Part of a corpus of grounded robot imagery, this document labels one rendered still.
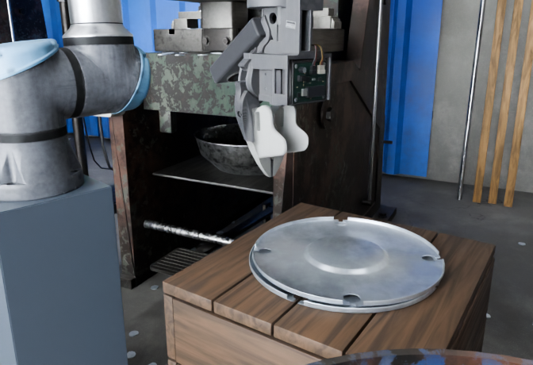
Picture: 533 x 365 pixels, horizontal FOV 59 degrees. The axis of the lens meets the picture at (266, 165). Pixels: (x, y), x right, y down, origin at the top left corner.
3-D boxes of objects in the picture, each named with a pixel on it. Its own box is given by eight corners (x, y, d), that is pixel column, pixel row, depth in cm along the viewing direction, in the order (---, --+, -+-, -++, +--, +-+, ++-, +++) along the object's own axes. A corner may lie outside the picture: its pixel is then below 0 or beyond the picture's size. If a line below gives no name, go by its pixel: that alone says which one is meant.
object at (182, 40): (304, 54, 112) (305, 28, 110) (153, 51, 131) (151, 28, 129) (343, 51, 137) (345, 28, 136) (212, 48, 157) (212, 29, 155)
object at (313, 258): (470, 313, 59) (471, 307, 59) (239, 300, 61) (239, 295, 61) (420, 223, 87) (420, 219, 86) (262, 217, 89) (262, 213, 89)
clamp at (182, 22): (219, 28, 134) (218, -10, 131) (171, 29, 141) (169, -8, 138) (230, 29, 139) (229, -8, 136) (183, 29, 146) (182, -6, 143)
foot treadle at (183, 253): (183, 295, 109) (182, 274, 108) (149, 286, 114) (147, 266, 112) (288, 213, 160) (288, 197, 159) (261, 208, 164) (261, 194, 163)
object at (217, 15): (214, 53, 105) (212, -12, 102) (163, 52, 111) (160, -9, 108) (265, 50, 127) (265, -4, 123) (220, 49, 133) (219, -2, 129)
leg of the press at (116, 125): (132, 290, 133) (103, -60, 109) (101, 281, 138) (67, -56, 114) (274, 194, 212) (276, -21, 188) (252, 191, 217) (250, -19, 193)
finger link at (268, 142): (278, 190, 54) (278, 109, 52) (244, 178, 59) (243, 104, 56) (297, 184, 56) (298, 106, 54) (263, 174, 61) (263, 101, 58)
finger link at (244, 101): (243, 144, 55) (242, 67, 53) (235, 142, 56) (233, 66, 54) (273, 138, 58) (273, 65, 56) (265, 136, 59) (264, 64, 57)
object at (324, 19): (334, 28, 119) (335, -16, 116) (274, 28, 126) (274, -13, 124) (341, 28, 124) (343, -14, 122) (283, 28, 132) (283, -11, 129)
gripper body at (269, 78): (284, 112, 50) (285, -9, 47) (234, 104, 56) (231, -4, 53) (331, 105, 55) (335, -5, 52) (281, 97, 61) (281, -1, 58)
